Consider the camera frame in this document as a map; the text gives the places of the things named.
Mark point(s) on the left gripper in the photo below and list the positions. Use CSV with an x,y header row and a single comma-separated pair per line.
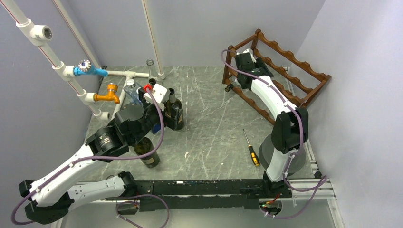
x,y
168,121

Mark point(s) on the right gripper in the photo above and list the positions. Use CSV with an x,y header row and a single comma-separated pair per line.
x,y
259,63

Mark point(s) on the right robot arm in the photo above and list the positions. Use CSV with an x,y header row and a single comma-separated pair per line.
x,y
290,130

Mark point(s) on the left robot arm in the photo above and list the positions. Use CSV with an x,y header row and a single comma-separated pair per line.
x,y
50,198

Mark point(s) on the labelled dark wine bottle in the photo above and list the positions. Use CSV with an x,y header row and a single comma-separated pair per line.
x,y
174,112

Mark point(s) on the blue square bottle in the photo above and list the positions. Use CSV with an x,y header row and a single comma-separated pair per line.
x,y
155,129

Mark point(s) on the dark green wine bottle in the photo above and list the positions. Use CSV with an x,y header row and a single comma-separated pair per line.
x,y
152,83

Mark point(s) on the clear tall empty bottle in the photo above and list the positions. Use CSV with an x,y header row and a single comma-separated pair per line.
x,y
153,72

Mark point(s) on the front green wine bottle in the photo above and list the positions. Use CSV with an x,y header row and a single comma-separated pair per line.
x,y
143,147

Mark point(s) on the clear stoppered glass bottle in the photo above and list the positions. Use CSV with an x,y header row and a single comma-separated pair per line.
x,y
131,91

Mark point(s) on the orange brass tap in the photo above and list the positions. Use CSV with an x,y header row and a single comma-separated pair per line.
x,y
110,96

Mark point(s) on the yellow black screwdriver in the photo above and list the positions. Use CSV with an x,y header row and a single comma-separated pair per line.
x,y
253,154

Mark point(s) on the blue tap valve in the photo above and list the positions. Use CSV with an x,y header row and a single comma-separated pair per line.
x,y
85,67

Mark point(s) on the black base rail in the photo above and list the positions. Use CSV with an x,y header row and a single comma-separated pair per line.
x,y
204,194

